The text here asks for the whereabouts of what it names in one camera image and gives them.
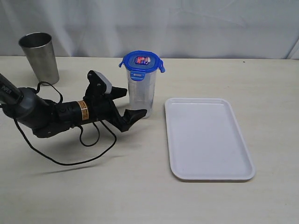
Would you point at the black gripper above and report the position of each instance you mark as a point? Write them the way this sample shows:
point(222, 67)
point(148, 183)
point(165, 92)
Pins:
point(101, 106)

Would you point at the clear plastic tall container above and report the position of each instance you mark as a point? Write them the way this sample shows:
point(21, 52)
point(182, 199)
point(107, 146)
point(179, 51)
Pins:
point(141, 90)

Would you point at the blue plastic lid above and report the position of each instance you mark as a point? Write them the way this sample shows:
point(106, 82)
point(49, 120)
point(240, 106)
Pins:
point(141, 63)

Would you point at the stainless steel cup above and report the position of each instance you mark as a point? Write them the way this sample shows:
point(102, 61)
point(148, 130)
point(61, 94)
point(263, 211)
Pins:
point(39, 51)

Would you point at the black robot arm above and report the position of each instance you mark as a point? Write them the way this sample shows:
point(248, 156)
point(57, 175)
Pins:
point(47, 118)

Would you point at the white rectangular tray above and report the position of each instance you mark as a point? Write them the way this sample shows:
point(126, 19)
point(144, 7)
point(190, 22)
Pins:
point(205, 142)

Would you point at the white curtain backdrop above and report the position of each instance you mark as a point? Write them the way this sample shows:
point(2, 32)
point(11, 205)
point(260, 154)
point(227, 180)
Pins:
point(169, 28)

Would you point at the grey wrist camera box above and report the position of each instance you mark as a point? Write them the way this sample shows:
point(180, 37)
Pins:
point(104, 81)

